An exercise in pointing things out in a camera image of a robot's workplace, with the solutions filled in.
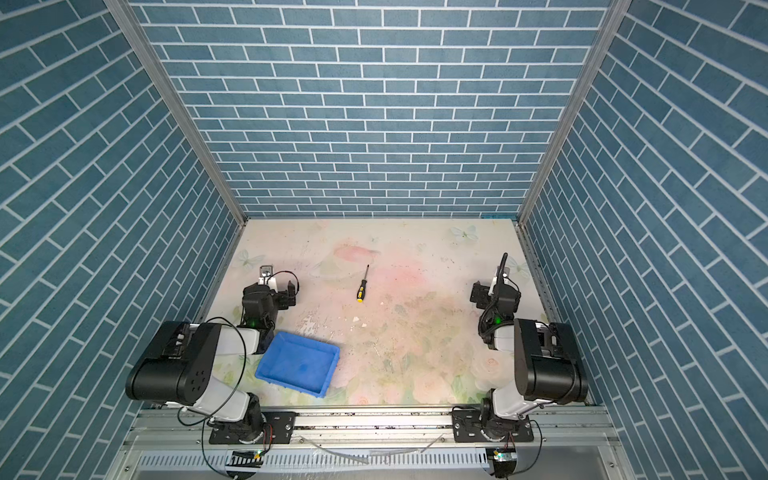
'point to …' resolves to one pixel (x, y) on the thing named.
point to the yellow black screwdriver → (362, 289)
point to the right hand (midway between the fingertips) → (493, 281)
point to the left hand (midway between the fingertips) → (274, 281)
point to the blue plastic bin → (299, 364)
